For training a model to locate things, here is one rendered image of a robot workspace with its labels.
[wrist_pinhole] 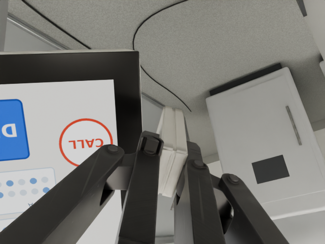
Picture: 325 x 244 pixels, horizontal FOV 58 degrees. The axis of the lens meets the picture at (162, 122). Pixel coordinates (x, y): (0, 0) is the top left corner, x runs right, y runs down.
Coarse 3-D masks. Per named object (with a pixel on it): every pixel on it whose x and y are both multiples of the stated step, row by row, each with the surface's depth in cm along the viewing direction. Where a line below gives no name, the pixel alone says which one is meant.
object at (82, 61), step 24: (0, 72) 21; (24, 72) 21; (48, 72) 21; (72, 72) 22; (96, 72) 22; (120, 72) 22; (120, 96) 23; (120, 120) 23; (120, 144) 24; (120, 192) 25
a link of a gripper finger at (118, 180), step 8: (136, 152) 16; (128, 160) 15; (120, 168) 14; (128, 168) 14; (112, 176) 14; (120, 176) 14; (128, 176) 15; (104, 184) 14; (112, 184) 14; (120, 184) 15; (128, 184) 15
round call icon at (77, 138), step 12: (60, 120) 22; (72, 120) 22; (84, 120) 22; (96, 120) 23; (108, 120) 23; (60, 132) 22; (72, 132) 23; (84, 132) 23; (96, 132) 23; (108, 132) 23; (60, 144) 23; (72, 144) 23; (84, 144) 23; (96, 144) 23; (60, 156) 23; (72, 156) 23; (84, 156) 23; (60, 168) 23; (72, 168) 23
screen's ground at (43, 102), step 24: (0, 96) 21; (24, 96) 21; (48, 96) 22; (72, 96) 22; (96, 96) 22; (48, 120) 22; (48, 144) 22; (0, 168) 22; (120, 216) 25; (96, 240) 25
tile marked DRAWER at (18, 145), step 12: (0, 108) 21; (12, 108) 21; (0, 120) 21; (12, 120) 21; (24, 120) 22; (0, 132) 22; (12, 132) 22; (24, 132) 22; (0, 144) 22; (12, 144) 22; (24, 144) 22; (0, 156) 22; (12, 156) 22; (24, 156) 22
